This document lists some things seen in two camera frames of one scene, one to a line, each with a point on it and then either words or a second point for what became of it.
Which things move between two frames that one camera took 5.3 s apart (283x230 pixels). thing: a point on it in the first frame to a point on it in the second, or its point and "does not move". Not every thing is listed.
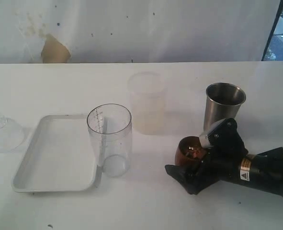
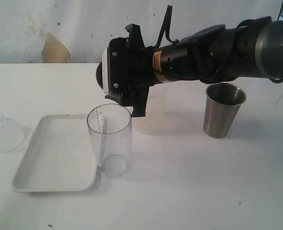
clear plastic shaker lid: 5,135 does not move
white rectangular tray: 60,156 does not move
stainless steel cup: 222,101 does not move
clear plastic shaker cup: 109,127 does not move
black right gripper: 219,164 to 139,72
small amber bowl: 189,151 to 99,75
